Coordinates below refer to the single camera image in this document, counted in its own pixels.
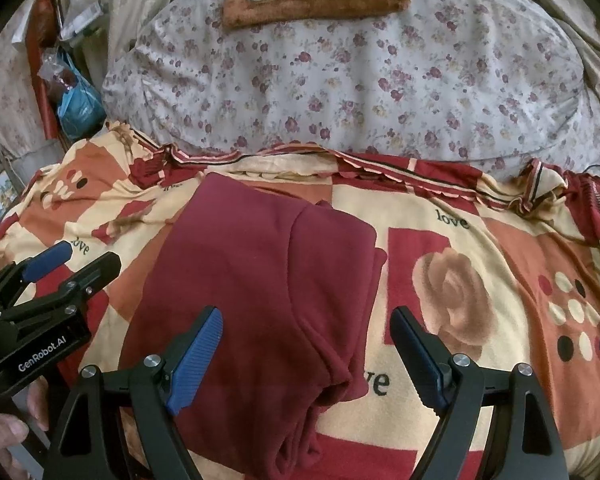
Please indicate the beige curtain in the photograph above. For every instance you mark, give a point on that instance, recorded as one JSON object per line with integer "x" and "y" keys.
{"x": 575, "y": 10}
{"x": 140, "y": 5}

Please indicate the red cream printed blanket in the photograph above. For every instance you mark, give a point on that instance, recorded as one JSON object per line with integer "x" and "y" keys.
{"x": 480, "y": 270}

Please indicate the clear plastic bag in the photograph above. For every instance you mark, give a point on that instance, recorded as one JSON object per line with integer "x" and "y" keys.
{"x": 55, "y": 67}

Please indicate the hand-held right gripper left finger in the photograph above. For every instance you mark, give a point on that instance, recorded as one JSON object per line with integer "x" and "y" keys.
{"x": 195, "y": 355}

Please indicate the white packet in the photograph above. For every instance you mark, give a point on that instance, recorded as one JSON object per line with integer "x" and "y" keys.
{"x": 82, "y": 20}

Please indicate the blue plastic bag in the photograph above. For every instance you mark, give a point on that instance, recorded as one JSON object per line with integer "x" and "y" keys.
{"x": 80, "y": 105}

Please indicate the floral print quilt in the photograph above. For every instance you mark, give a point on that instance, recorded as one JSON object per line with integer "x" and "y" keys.
{"x": 360, "y": 70}

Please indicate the person's left hand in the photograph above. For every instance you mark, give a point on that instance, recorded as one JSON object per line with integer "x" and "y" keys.
{"x": 5, "y": 435}

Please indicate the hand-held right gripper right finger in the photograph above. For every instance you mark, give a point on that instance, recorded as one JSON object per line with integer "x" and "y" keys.
{"x": 420, "y": 360}

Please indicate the dark red fleece garment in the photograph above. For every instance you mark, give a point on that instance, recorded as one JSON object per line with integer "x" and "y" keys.
{"x": 260, "y": 310}

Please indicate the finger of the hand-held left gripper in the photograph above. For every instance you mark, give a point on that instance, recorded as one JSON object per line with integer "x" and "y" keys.
{"x": 45, "y": 260}
{"x": 97, "y": 270}

